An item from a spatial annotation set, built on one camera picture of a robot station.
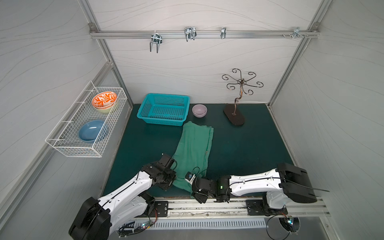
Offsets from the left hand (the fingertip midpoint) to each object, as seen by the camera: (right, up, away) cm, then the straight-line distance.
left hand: (177, 179), depth 81 cm
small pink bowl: (+13, +40, +33) cm, 53 cm away
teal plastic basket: (-15, +41, +37) cm, 58 cm away
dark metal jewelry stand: (+39, +37, +31) cm, 62 cm away
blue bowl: (-37, +29, -17) cm, 50 cm away
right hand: (+10, -2, -4) cm, 11 cm away
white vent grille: (+15, -17, -11) cm, 25 cm away
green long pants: (+9, +12, +10) cm, 18 cm away
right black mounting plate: (+41, -11, -8) cm, 43 cm away
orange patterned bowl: (-36, +43, -7) cm, 57 cm away
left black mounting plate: (-6, -11, -8) cm, 15 cm away
